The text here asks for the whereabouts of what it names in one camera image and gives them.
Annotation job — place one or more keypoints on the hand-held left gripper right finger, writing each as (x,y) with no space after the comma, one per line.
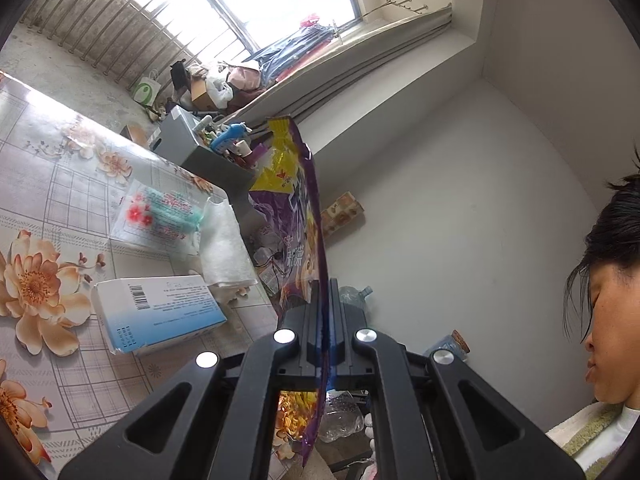
(345,345)

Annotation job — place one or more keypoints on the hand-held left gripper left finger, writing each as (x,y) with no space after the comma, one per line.
(300,340)

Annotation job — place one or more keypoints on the purple snack bag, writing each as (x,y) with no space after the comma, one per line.
(295,240)

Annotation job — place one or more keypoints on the white plastic bag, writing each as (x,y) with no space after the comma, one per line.
(222,250)

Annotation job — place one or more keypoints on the white blue cardboard box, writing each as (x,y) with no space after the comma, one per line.
(160,310)

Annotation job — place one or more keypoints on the clear printed plastic bag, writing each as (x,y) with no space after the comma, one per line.
(150,215)

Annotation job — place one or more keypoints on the large blue water jug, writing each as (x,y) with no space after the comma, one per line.
(356,300)

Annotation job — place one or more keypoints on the clear crumpled plastic bottle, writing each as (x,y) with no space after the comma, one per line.
(342,417)

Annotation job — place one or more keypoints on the floor pile of packaging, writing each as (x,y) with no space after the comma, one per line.
(267,260)

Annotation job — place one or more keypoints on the tall patterned box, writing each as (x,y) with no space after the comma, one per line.
(342,215)

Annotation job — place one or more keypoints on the purple cup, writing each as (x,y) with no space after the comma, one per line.
(259,156)

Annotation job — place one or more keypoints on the cabinet top clutter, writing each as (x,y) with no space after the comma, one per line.
(242,149)

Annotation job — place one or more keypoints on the grey cabinet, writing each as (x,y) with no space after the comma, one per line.
(200,155)

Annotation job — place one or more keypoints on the blue detergent bottle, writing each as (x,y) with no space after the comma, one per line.
(227,136)

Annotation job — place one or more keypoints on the white bundle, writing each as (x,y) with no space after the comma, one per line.
(220,90)

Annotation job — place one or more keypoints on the brown cardboard piece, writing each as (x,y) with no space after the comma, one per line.
(135,135)

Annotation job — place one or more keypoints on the pink bundle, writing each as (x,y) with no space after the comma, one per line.
(245,82)

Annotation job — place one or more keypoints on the open cardboard box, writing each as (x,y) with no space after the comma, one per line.
(202,95)

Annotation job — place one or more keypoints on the floral tablecloth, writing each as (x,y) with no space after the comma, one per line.
(75,200)

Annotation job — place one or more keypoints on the person's head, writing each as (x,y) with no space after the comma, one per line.
(615,310)

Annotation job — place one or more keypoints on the blue hanging clothes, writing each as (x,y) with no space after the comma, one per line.
(295,47)

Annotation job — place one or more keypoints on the white green paper bag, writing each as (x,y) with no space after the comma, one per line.
(146,90)

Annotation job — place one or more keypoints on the grey curtain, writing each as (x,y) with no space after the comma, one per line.
(375,45)

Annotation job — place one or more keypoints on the metal window railing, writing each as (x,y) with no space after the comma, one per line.
(110,20)

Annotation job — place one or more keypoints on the metal curtain rod bracket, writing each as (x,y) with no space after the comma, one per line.
(407,6)

